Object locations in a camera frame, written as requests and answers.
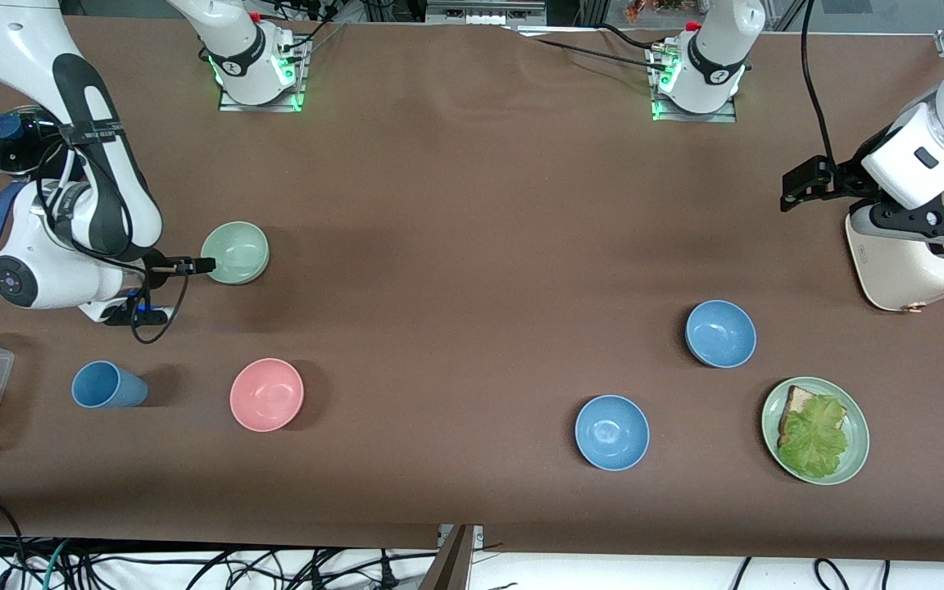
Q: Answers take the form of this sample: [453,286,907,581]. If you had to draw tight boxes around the green bowl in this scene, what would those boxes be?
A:
[201,221,270,285]

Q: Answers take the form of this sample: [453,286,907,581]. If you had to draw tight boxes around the blue bowl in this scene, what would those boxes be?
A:
[574,395,651,472]
[685,300,757,369]

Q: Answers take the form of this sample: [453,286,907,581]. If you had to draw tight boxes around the pink bowl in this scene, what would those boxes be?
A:
[229,358,305,433]

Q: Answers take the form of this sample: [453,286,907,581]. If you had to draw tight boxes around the blue cup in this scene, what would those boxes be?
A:
[71,361,149,409]

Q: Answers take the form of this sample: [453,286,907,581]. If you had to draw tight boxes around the white toaster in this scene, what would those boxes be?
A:
[845,209,944,312]

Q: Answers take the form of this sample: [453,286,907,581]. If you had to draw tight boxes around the glass lid blue knob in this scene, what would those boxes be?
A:
[0,107,63,175]

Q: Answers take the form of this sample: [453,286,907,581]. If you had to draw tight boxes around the bread slice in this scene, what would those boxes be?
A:
[778,385,829,447]

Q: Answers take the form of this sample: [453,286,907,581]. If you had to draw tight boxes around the orange background object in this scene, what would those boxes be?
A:
[624,0,686,22]

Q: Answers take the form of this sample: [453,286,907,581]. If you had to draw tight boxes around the green lettuce leaf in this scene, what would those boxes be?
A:
[777,395,849,480]

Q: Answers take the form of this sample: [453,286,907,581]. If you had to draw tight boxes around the brown table cover mat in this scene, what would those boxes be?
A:
[0,15,944,563]

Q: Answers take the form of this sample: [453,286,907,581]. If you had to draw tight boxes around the green plate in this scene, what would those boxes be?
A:
[761,377,870,486]

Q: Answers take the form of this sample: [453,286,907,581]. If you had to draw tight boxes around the grey power strip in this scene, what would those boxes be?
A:
[425,0,548,27]

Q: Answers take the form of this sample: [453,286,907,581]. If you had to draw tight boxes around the dark wooden beam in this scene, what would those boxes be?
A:
[419,526,475,590]

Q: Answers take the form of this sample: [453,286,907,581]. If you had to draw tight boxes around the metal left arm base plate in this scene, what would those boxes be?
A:
[651,45,739,124]

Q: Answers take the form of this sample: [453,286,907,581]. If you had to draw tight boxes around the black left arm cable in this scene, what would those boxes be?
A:
[801,0,840,165]

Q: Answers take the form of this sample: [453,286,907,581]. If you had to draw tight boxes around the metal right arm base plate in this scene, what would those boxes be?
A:
[218,49,306,113]

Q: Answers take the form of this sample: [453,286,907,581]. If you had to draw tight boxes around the black table cable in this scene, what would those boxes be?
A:
[599,21,674,52]
[531,37,671,70]

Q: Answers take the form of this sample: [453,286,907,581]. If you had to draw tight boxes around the black base cable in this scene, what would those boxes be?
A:
[271,0,350,62]

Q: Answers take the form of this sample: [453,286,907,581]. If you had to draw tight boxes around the teal floor cable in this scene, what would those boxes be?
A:
[43,538,71,590]

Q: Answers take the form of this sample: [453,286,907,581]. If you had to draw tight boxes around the metal table bracket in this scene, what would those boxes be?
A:
[438,524,485,548]

